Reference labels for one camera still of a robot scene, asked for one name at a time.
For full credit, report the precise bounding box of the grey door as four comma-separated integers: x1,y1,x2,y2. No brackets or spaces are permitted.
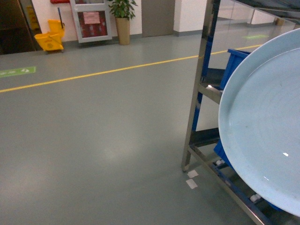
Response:
141,0,175,38

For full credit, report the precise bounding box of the stainless steel shelf rack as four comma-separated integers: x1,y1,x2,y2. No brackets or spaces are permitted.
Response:
180,0,300,225

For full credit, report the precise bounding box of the light blue round plate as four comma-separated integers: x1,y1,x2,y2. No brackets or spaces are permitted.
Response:
218,29,300,216

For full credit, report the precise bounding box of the blue crate holding plate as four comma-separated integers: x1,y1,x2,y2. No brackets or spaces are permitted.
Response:
219,49,250,90

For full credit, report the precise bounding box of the fire extinguisher cabinet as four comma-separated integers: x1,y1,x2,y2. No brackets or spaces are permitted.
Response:
70,0,112,43

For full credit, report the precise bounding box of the yellow mop bucket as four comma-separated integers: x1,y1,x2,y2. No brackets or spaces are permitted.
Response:
34,7,65,52

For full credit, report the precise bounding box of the potted green plant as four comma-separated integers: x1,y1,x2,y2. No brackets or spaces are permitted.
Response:
109,0,137,45

